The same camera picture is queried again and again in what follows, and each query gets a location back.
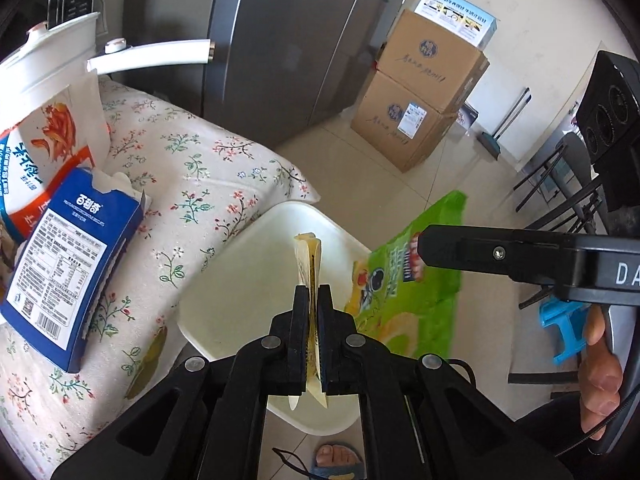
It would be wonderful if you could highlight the green snack bag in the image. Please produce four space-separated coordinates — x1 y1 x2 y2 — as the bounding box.
344 191 466 358

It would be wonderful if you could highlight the yellow snack packet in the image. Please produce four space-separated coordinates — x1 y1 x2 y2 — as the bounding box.
294 232 328 408

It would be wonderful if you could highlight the blue white biscuit box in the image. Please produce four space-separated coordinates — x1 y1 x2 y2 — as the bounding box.
1 168 148 373

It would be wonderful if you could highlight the white red blue bag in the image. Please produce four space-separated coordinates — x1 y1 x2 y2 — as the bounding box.
1 72 110 243

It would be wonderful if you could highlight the white trash bin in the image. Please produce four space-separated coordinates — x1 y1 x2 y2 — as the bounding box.
177 199 372 438

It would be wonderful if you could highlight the person right hand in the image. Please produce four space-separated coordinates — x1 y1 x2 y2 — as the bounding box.
578 304 623 434

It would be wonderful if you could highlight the blue plastic stool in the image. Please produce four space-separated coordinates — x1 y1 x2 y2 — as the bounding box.
538 299 588 365

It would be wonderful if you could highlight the person foot in sandal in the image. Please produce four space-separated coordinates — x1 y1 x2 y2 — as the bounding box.
311 442 366 480

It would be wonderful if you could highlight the black chair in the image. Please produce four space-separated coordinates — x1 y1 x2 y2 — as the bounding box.
508 132 606 404

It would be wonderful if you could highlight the broom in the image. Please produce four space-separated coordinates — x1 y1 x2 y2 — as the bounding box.
476 87 533 160

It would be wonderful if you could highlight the lower cardboard box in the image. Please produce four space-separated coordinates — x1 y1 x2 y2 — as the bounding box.
352 72 457 174

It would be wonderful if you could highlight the cardboard box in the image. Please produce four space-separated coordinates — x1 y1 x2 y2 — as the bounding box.
352 72 457 174
378 10 489 115

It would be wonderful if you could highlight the floral tablecloth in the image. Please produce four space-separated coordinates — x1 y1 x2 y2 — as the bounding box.
1 77 318 479

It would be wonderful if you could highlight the upper cardboard box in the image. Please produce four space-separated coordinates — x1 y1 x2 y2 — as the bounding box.
378 10 489 115

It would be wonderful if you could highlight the blue white printed box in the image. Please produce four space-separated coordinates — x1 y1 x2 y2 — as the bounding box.
414 0 497 51

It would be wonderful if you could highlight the grey refrigerator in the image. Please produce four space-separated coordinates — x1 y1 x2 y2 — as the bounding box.
122 0 404 147

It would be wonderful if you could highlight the white electric cooking pot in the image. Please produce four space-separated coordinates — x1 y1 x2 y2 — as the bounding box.
1 12 215 132

